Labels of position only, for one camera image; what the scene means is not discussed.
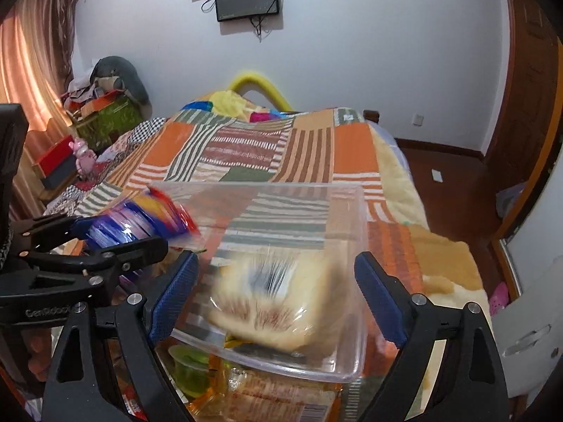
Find beige snack packet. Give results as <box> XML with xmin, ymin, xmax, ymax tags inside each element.
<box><xmin>207</xmin><ymin>246</ymin><xmax>353</xmax><ymax>353</ymax></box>

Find wooden door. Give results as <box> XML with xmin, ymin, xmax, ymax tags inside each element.
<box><xmin>483</xmin><ymin>0</ymin><xmax>563</xmax><ymax>240</ymax></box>

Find clear plastic container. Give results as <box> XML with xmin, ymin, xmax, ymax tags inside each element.
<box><xmin>150</xmin><ymin>182</ymin><xmax>371</xmax><ymax>384</ymax></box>

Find colourful cloth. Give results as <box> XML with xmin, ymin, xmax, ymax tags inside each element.
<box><xmin>180</xmin><ymin>90</ymin><xmax>296</xmax><ymax>124</ymax></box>

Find pile of clutter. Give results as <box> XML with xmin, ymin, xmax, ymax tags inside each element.
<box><xmin>62</xmin><ymin>76</ymin><xmax>133</xmax><ymax>120</ymax></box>

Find yellow fleece blanket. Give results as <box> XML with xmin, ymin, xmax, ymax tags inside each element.
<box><xmin>368</xmin><ymin>122</ymin><xmax>491</xmax><ymax>388</ymax></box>

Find grey plastic bag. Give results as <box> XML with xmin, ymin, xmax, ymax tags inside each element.
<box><xmin>496</xmin><ymin>184</ymin><xmax>525</xmax><ymax>221</ymax></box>

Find blue snack packet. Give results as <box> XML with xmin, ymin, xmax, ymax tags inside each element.
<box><xmin>86</xmin><ymin>186</ymin><xmax>200</xmax><ymax>251</ymax></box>

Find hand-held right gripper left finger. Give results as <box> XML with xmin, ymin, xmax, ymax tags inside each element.
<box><xmin>42</xmin><ymin>250</ymin><xmax>200</xmax><ymax>422</ymax></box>

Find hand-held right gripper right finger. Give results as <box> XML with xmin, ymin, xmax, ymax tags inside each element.
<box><xmin>354</xmin><ymin>251</ymin><xmax>513</xmax><ymax>422</ymax></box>

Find orange curtain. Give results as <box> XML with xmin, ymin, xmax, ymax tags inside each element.
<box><xmin>0</xmin><ymin>0</ymin><xmax>91</xmax><ymax>218</ymax></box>

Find green storage box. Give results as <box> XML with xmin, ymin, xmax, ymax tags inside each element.
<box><xmin>72</xmin><ymin>96</ymin><xmax>147</xmax><ymax>151</ymax></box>

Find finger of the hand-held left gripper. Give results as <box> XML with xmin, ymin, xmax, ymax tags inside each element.
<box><xmin>20</xmin><ymin>236</ymin><xmax>169</xmax><ymax>309</ymax></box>
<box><xmin>12</xmin><ymin>213</ymin><xmax>96</xmax><ymax>256</ymax></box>

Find green jelly cup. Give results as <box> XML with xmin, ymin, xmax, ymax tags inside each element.
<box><xmin>168</xmin><ymin>344</ymin><xmax>213</xmax><ymax>400</ymax></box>

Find pink slipper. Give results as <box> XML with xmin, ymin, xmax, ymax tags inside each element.
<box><xmin>489</xmin><ymin>282</ymin><xmax>510</xmax><ymax>316</ymax></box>

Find black hanging cables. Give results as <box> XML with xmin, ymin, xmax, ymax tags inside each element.
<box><xmin>250</xmin><ymin>16</ymin><xmax>272</xmax><ymax>44</ymax></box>

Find patchwork striped blanket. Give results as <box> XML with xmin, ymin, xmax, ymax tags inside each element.
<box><xmin>44</xmin><ymin>106</ymin><xmax>443</xmax><ymax>422</ymax></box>

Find yellow headboard tube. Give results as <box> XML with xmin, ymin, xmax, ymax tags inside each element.
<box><xmin>228</xmin><ymin>70</ymin><xmax>292</xmax><ymax>111</ymax></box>

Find white plastic chair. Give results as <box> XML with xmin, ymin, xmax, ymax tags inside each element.
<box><xmin>492</xmin><ymin>236</ymin><xmax>563</xmax><ymax>398</ymax></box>

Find orange snack packet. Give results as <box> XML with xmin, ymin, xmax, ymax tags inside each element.
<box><xmin>185</xmin><ymin>356</ymin><xmax>348</xmax><ymax>422</ymax></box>

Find pink toy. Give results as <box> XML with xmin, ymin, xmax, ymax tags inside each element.
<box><xmin>71</xmin><ymin>137</ymin><xmax>98</xmax><ymax>180</ymax></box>

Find red box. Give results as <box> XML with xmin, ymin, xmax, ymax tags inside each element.
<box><xmin>32</xmin><ymin>135</ymin><xmax>81</xmax><ymax>191</ymax></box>

